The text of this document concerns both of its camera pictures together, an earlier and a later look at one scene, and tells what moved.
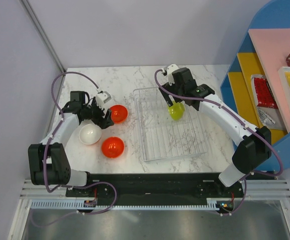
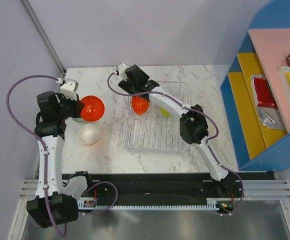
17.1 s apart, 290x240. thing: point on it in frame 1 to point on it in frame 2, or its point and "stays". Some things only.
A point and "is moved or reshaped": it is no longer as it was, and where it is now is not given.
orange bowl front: x=112 y=147 is moved or reshaped
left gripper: x=104 y=122 to x=77 y=104
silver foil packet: x=271 y=117 stays
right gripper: x=167 y=87 to x=124 y=85
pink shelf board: x=272 y=46 stays
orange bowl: x=119 y=113 to x=139 y=105
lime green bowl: x=177 y=110 is moved or reshaped
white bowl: x=89 y=134 stays
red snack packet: x=262 y=93 stays
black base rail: x=161 y=187 stays
